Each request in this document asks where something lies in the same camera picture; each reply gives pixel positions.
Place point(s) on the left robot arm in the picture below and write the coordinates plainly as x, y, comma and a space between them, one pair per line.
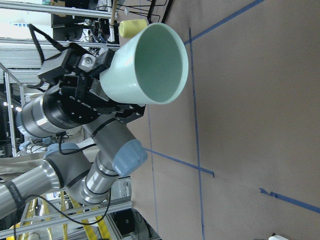
64, 165

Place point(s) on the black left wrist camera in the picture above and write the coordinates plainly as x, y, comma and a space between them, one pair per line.
73, 59

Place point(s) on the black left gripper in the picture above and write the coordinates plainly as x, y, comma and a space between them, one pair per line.
72, 103

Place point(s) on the black wire cup rack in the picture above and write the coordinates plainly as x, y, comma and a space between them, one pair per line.
154, 11

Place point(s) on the yellow cup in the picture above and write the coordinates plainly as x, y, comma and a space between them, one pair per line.
129, 28

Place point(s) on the pale green cup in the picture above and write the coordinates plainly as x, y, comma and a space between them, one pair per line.
151, 68

